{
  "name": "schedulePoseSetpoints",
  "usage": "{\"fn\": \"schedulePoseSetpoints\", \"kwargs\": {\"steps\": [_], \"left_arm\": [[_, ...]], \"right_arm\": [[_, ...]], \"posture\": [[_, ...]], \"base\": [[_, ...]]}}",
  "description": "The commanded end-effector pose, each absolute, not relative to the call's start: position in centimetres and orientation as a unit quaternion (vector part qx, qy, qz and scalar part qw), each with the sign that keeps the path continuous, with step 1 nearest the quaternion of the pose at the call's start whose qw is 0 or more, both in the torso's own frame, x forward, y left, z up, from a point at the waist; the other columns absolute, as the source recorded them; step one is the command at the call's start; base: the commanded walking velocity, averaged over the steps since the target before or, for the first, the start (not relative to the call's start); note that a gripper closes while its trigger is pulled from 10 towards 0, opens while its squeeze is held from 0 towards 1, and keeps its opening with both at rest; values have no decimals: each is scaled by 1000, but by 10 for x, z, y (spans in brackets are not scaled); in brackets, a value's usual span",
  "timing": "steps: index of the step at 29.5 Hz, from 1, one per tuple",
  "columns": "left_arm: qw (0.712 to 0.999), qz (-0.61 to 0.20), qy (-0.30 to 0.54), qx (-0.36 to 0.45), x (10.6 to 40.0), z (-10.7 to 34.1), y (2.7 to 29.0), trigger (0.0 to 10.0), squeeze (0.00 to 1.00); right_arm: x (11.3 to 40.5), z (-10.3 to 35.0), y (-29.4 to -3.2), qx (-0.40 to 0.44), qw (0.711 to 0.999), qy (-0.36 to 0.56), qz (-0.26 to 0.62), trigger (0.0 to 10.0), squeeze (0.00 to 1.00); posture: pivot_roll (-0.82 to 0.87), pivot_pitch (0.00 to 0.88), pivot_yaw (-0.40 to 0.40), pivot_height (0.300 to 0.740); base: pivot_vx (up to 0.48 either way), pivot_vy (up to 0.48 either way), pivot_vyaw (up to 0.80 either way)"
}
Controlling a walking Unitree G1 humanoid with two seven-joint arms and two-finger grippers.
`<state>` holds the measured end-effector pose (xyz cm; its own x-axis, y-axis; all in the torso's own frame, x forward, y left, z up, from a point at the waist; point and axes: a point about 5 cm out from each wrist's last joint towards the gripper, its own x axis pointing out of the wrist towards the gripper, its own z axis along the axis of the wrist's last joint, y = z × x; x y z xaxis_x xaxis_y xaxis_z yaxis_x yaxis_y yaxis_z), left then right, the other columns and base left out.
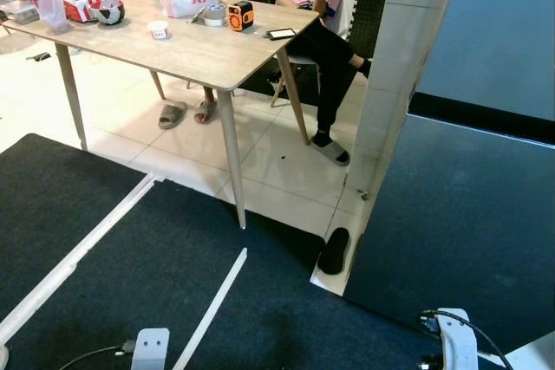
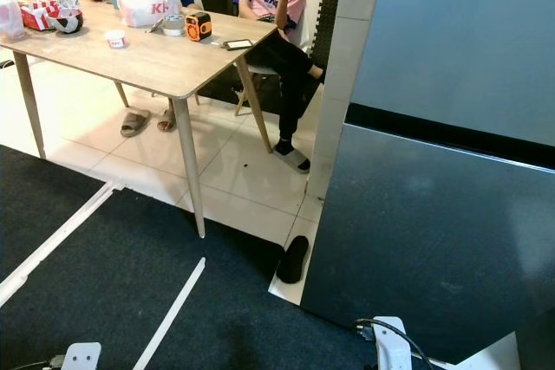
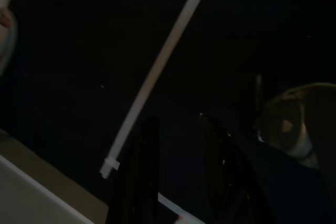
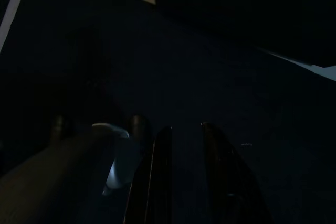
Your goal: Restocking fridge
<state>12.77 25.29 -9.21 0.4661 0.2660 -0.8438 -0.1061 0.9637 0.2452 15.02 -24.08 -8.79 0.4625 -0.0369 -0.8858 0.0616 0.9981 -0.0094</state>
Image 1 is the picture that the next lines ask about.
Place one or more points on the grey fridge door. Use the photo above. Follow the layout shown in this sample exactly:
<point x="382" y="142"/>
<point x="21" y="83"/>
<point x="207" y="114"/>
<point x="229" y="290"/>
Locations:
<point x="460" y="231"/>

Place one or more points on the small clear plastic bag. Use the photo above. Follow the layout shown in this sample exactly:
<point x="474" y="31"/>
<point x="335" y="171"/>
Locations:
<point x="50" y="10"/>

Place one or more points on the grey tape roll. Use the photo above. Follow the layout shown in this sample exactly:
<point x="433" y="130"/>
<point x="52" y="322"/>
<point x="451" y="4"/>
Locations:
<point x="214" y="16"/>

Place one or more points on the black smartphone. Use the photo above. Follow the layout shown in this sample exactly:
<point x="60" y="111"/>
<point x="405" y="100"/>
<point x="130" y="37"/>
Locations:
<point x="281" y="34"/>

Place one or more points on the white foam food container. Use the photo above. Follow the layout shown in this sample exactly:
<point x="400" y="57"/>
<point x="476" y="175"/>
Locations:
<point x="16" y="6"/>

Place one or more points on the black foam mat panel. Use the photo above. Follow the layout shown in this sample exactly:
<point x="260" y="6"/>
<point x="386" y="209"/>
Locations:
<point x="368" y="15"/>

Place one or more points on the red white KFC box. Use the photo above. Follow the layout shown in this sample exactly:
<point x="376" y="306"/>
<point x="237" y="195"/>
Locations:
<point x="82" y="2"/>

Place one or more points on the grey freezer door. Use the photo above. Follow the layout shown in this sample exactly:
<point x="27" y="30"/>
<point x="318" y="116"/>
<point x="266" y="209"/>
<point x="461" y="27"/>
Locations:
<point x="494" y="23"/>

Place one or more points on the light wooden dining table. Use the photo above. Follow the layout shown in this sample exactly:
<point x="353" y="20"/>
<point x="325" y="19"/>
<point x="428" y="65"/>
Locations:
<point x="199" y="54"/>

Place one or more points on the white tape strip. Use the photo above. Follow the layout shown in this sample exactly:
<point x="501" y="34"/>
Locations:
<point x="212" y="305"/>

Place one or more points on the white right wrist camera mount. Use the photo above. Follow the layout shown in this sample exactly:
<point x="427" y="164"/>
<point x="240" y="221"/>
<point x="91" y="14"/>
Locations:
<point x="457" y="344"/>

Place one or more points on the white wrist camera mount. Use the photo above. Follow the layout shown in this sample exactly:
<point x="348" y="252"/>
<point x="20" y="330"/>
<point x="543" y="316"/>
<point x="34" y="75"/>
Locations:
<point x="152" y="351"/>
<point x="457" y="344"/>

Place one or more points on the wooden chair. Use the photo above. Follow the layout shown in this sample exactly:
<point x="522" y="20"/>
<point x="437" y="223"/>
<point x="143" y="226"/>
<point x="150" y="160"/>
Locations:
<point x="305" y="60"/>

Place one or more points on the red black white bowl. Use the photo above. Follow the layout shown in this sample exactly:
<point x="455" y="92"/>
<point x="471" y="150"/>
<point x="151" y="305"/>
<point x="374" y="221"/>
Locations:
<point x="108" y="15"/>

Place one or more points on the small white KFC cup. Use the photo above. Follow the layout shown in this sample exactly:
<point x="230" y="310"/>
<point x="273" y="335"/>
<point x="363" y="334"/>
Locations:
<point x="159" y="32"/>

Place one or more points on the black slipper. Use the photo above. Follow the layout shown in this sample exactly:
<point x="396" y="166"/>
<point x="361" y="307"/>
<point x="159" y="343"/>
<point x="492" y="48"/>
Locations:
<point x="334" y="253"/>

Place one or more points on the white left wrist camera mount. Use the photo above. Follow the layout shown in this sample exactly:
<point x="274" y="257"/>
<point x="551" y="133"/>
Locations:
<point x="152" y="351"/>

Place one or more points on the orange black portable device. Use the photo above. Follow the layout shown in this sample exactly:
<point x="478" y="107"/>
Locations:
<point x="240" y="16"/>

